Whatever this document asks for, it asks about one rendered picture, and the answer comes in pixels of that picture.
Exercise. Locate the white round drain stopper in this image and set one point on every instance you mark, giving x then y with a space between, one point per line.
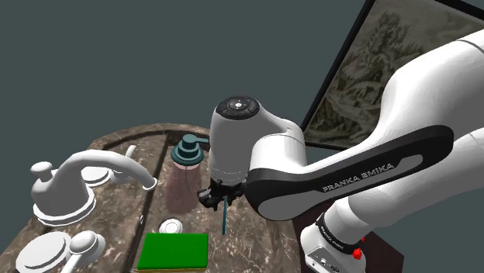
170 226

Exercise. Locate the brown marble sink vanity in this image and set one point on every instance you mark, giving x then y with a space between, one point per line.
113 215

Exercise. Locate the white faucet spout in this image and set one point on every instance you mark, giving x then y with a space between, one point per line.
64 189

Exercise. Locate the green sponge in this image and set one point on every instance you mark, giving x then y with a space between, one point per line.
174 251

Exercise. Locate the thin teal stick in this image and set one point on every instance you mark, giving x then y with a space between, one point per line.
224 219

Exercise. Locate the black framed landscape wall picture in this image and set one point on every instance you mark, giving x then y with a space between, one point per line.
363 75

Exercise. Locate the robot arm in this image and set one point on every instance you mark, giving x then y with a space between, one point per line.
416 94

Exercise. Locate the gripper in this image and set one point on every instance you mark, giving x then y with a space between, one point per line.
217 194

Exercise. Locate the pink soap dispenser teal pump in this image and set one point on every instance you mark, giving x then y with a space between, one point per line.
183 185

